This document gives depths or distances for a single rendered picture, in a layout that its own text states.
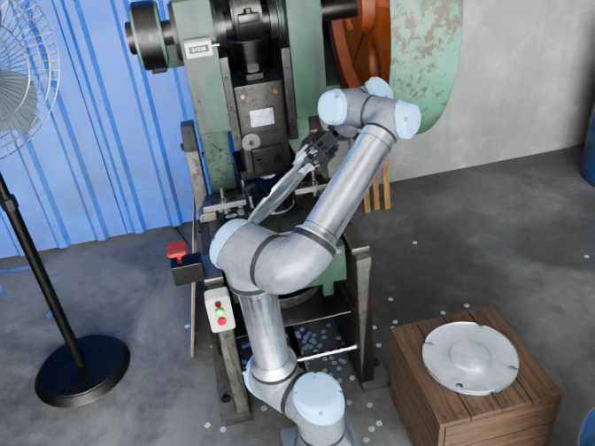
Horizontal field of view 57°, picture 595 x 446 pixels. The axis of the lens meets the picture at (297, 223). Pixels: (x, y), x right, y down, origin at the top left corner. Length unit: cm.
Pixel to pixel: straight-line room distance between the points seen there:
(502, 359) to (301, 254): 99
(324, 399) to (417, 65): 83
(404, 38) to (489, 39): 200
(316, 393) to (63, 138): 208
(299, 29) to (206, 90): 31
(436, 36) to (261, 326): 80
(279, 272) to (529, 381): 101
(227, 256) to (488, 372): 99
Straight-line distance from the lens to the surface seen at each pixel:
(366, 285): 185
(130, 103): 294
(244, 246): 108
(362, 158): 111
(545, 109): 374
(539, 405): 182
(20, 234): 213
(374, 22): 171
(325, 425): 133
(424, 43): 141
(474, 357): 184
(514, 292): 267
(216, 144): 199
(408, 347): 187
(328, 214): 106
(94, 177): 312
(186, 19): 155
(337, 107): 120
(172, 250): 170
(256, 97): 167
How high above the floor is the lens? 170
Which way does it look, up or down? 33 degrees down
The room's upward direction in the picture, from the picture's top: 6 degrees counter-clockwise
